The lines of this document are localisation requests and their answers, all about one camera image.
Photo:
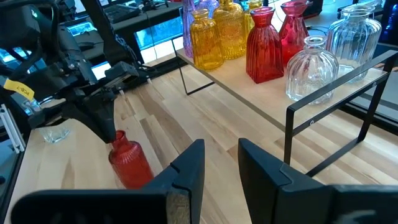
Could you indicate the red ribbed cylinder bottle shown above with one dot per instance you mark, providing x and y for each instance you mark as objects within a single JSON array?
[{"x": 130, "y": 165}]

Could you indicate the yellow embossed glass jar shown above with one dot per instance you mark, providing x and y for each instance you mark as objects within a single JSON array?
[
  {"x": 230, "y": 31},
  {"x": 252, "y": 15}
]

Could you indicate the clear tall ribbed jar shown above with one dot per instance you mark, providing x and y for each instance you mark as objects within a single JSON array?
[{"x": 354, "y": 40}]

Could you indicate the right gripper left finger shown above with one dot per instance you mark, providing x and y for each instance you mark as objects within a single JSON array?
[{"x": 186, "y": 186}]

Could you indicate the red smooth flask vase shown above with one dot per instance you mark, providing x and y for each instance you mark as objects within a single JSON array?
[{"x": 293, "y": 31}]

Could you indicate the grey desk with keyboard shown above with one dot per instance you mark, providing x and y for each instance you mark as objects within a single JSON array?
[{"x": 155, "y": 12}]

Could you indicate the yellow slim ribbed vase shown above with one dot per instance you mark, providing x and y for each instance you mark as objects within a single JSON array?
[{"x": 205, "y": 40}]

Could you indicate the yellow label tag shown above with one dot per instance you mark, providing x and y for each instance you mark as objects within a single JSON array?
[{"x": 18, "y": 88}]

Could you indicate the silver aluminium profile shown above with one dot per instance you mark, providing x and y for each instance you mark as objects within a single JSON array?
[{"x": 12, "y": 130}]

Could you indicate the red pleated glass vase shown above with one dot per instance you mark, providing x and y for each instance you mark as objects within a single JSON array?
[{"x": 264, "y": 46}]

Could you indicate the black keyboard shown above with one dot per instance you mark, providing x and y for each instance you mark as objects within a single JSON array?
[{"x": 121, "y": 13}]

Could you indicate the clear pleated glass vase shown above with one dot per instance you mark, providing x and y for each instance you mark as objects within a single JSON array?
[{"x": 54, "y": 135}]

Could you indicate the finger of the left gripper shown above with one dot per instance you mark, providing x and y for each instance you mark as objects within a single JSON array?
[
  {"x": 99, "y": 118},
  {"x": 49, "y": 119}
]

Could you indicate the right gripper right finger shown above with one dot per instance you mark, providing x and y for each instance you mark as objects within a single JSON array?
[{"x": 273, "y": 193}]

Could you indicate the pink round glass vase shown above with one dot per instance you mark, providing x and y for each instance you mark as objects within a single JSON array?
[{"x": 187, "y": 31}]

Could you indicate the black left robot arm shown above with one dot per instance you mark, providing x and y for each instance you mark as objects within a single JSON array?
[{"x": 18, "y": 28}]

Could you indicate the clear round ribbed vase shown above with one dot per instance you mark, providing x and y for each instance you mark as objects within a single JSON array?
[{"x": 311, "y": 70}]

